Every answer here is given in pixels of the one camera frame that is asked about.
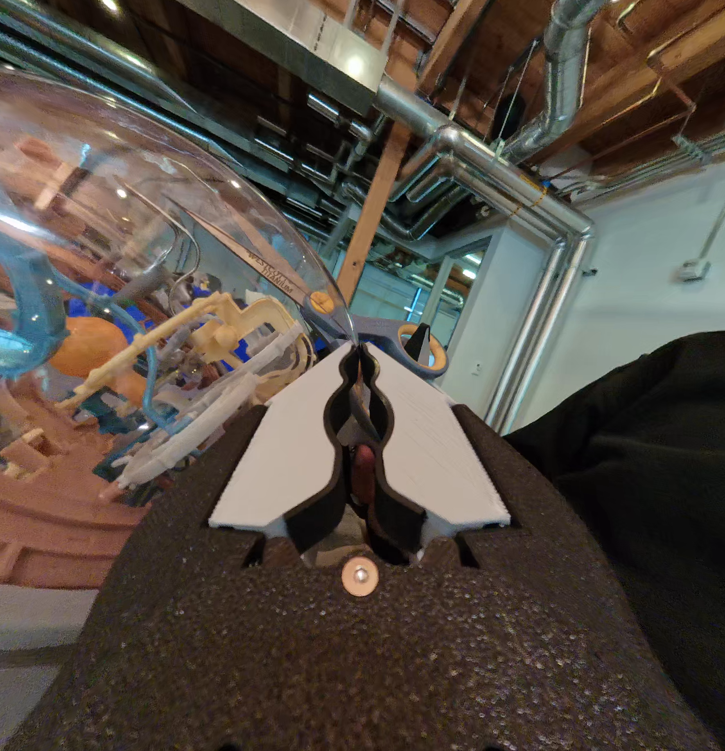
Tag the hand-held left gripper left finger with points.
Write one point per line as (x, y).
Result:
(280, 463)

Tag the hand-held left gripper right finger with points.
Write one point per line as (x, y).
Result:
(439, 463)

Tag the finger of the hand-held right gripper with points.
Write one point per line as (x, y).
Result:
(419, 349)

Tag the grey yellow scissors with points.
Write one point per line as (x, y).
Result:
(374, 342)

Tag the clear plastic maze ball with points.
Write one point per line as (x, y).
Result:
(233, 334)

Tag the silver insulated pipe run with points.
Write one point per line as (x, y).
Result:
(515, 185)

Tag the long silver pipe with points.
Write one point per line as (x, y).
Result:
(75, 51)

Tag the round ceiling spotlight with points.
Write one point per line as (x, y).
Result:
(110, 4)

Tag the wooden support post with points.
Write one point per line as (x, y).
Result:
(371, 223)

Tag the grey wall junction box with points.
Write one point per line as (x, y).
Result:
(695, 271)

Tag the round spiral ventilation duct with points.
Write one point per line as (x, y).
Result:
(565, 70)

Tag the rectangular silver air duct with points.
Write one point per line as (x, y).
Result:
(292, 35)

